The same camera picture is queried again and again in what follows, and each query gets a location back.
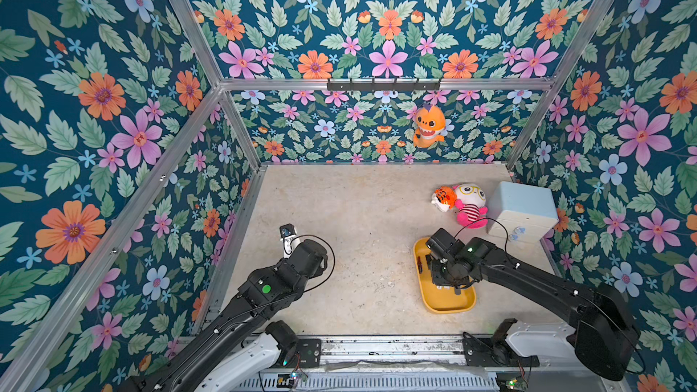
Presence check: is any pink white doll plush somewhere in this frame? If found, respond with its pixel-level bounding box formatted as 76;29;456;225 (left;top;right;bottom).
454;183;488;229

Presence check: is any orange dinosaur plush toy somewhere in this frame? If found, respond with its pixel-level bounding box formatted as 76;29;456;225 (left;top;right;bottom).
413;105;447;148

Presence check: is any orange tiger plush toy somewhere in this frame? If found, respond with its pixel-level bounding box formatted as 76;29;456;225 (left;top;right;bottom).
431;186;457;212

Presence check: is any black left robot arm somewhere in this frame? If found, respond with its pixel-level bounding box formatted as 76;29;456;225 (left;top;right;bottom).
120;235;336;391

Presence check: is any aluminium frame post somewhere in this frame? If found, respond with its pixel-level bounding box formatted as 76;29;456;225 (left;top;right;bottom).
169;0;261;173

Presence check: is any light blue white box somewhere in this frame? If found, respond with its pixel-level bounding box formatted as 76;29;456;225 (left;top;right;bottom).
486;183;559;243

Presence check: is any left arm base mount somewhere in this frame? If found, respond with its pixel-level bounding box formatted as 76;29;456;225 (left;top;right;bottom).
260;334;322;369

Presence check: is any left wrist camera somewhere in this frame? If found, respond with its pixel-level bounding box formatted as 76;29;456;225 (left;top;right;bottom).
280;223;299;259

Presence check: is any yellow plastic storage tray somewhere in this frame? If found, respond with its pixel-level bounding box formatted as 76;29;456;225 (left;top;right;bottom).
413;238;477;314

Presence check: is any black hook rail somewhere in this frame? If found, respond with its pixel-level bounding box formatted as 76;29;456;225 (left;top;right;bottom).
326;78;442;93

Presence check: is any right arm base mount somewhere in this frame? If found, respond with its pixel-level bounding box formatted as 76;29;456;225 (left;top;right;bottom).
462;319;540;368

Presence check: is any aluminium frame bottom rail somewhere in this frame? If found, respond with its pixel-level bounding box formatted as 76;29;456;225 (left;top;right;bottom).
191;166;267;337

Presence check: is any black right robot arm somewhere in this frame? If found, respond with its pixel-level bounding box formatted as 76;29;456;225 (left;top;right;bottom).
426;229;640;381

